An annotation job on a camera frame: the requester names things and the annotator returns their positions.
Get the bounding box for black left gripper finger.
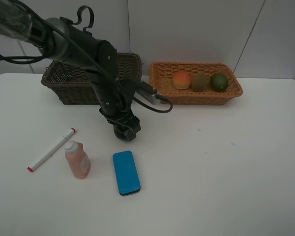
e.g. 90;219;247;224
113;125;124;135
124;126;141;142

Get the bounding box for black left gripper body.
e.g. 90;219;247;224
88;71;140;129

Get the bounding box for dark purple mangosteen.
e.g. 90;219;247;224
115;130;128;142

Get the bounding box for blue whiteboard eraser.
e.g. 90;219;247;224
113;150;141;196

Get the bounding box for pink bottle white cap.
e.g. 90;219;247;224
64;141;91;179

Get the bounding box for white marker red caps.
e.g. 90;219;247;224
27;128;76;173

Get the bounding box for orange peach fruit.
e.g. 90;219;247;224
173;71;192;90

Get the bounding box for brown kiwi fruit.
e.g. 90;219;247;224
191;73;207;92

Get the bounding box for green avocado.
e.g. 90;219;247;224
210;73;229;92

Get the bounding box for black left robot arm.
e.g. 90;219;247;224
0;0;142;141

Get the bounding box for dark brown wicker basket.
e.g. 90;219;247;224
41;53;142;105

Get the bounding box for orange wicker basket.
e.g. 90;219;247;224
149;62;243;105

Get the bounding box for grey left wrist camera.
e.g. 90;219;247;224
121;79;173;114

